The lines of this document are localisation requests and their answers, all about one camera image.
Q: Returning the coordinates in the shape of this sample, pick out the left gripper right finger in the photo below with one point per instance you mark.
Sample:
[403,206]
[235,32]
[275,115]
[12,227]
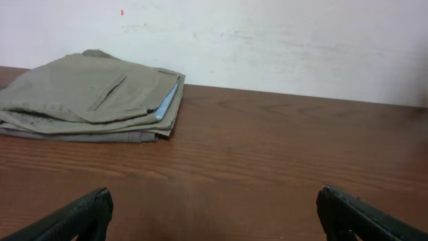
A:
[346,218]

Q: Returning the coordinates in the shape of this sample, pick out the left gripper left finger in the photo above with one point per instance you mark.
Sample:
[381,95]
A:
[85,219]

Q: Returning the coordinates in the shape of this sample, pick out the grey folded garment underneath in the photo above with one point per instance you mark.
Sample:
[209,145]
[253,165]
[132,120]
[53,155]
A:
[122,137]

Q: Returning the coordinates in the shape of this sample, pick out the folded khaki shorts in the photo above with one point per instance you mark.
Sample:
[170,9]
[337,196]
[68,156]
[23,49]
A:
[92,93]

